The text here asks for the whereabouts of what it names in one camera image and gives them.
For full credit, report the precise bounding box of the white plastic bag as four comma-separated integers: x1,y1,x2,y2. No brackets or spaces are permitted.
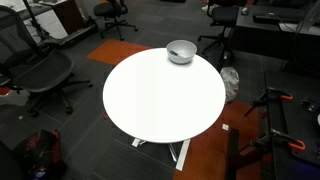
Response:
220,67,240,103

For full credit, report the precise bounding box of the red black backpack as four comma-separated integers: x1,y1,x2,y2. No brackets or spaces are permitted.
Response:
13,130,67,180

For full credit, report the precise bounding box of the black office chair far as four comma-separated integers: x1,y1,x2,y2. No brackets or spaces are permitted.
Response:
93,0,138,41

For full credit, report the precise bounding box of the black desk with devices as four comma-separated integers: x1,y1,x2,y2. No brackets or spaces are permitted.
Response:
229,6,320,72

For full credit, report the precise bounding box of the round white table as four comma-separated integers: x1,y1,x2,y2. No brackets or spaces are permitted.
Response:
102,47,227,172

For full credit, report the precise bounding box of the black orange clamp lower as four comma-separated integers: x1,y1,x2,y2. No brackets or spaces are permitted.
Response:
250,128,306,152

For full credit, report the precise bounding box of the black office chair right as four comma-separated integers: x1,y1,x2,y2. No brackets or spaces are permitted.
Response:
198,0,239,56

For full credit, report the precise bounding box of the black mesh office chair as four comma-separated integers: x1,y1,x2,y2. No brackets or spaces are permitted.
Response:
0,5,93,117

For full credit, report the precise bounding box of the black orange clamp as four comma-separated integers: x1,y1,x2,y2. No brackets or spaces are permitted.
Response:
250,128,306,152
244,87,293,117

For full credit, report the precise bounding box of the black orange clamp upper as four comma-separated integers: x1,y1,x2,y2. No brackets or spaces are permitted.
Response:
244,87,293,117

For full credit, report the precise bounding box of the white bowl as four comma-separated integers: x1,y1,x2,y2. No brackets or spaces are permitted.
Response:
166,40,197,64

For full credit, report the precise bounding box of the blue marker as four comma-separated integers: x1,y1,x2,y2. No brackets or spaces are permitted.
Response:
169,50,182,57

